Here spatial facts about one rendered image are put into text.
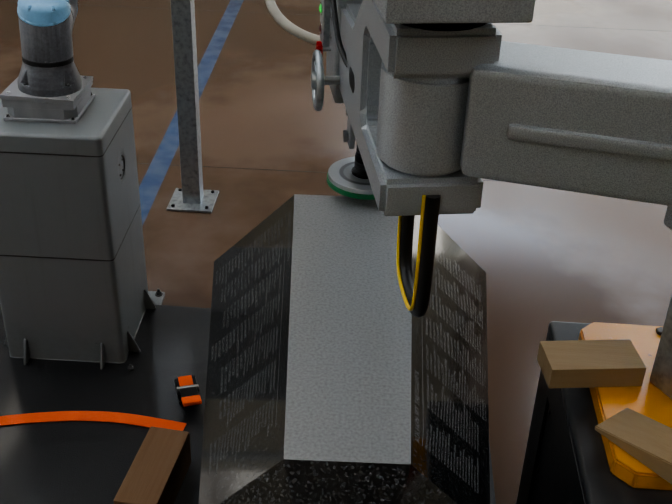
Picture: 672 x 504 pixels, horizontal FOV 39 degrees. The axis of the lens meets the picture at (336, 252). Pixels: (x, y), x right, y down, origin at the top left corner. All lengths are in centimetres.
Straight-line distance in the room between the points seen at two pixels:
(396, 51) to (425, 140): 18
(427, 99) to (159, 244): 239
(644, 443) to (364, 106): 88
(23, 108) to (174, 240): 120
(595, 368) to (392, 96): 71
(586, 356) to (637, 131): 55
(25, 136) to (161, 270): 107
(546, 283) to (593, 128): 216
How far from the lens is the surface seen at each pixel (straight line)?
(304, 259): 232
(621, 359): 207
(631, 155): 173
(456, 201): 182
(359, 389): 192
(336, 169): 263
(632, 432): 194
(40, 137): 293
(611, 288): 388
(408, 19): 158
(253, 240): 261
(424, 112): 173
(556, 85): 169
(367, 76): 200
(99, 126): 295
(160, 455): 277
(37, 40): 296
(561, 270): 394
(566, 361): 203
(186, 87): 401
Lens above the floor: 203
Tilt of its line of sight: 31 degrees down
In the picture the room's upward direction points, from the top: 2 degrees clockwise
